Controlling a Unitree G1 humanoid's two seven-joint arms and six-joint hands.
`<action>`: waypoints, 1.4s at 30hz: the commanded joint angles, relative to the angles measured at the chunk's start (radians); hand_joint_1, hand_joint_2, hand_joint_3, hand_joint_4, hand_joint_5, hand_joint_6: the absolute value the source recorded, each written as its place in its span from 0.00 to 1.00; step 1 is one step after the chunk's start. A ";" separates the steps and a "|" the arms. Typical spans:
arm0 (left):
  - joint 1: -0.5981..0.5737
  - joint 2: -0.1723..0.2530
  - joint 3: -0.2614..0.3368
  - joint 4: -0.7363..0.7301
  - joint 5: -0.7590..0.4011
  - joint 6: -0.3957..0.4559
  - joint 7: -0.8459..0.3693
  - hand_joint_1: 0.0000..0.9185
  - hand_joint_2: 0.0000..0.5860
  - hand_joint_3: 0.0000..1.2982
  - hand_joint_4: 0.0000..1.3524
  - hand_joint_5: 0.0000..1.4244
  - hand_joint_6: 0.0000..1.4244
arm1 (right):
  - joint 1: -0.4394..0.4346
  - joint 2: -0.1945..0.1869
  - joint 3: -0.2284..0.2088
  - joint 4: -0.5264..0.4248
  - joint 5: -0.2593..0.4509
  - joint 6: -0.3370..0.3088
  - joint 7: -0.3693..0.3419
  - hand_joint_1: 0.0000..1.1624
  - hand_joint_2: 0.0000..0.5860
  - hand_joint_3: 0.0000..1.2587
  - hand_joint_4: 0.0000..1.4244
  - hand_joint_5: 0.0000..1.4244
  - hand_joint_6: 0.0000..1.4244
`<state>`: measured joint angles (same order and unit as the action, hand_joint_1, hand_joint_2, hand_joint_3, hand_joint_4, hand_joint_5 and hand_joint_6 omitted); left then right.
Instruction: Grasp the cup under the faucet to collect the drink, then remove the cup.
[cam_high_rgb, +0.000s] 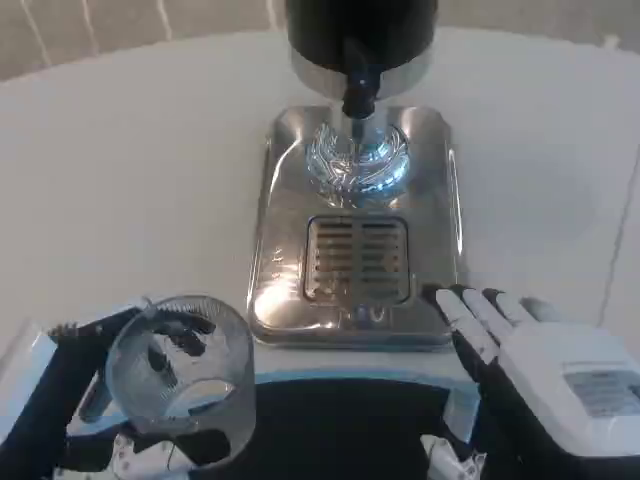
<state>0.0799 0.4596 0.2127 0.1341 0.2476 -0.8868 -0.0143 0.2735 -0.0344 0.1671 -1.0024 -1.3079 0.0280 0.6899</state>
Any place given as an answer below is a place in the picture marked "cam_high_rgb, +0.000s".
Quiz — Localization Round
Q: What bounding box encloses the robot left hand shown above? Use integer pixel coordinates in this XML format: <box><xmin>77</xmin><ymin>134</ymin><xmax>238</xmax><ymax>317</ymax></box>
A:
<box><xmin>0</xmin><ymin>295</ymin><xmax>237</xmax><ymax>480</ymax></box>

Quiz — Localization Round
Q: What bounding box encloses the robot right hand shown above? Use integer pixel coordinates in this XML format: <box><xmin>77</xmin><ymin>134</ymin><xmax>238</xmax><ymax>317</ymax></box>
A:
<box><xmin>420</xmin><ymin>282</ymin><xmax>640</xmax><ymax>480</ymax></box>

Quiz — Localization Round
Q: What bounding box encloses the clear ribbed glass cup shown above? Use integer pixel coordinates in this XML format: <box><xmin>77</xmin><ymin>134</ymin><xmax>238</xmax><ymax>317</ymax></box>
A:
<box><xmin>104</xmin><ymin>294</ymin><xmax>258</xmax><ymax>469</ymax></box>

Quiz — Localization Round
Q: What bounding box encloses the black and blue robot torso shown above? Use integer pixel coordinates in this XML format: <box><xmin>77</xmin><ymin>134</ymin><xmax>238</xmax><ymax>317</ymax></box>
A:
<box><xmin>64</xmin><ymin>367</ymin><xmax>482</xmax><ymax>480</ymax></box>

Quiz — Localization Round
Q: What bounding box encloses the steel drip tray grid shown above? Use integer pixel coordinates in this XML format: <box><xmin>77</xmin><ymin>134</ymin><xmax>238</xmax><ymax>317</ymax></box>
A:
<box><xmin>301</xmin><ymin>215</ymin><xmax>413</xmax><ymax>304</ymax></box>

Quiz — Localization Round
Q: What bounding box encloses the steel drip tray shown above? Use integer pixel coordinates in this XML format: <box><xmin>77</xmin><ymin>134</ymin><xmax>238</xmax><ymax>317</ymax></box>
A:
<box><xmin>246</xmin><ymin>105</ymin><xmax>464</xmax><ymax>347</ymax></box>

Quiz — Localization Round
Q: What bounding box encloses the black dispenser tap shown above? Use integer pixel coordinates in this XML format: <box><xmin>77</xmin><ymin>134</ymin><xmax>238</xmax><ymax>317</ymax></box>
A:
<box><xmin>341</xmin><ymin>38</ymin><xmax>383</xmax><ymax>120</ymax></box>

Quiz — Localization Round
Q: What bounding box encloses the black and steel drink dispenser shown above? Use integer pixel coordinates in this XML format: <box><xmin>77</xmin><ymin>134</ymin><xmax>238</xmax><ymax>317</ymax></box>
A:
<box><xmin>283</xmin><ymin>0</ymin><xmax>435</xmax><ymax>209</ymax></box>

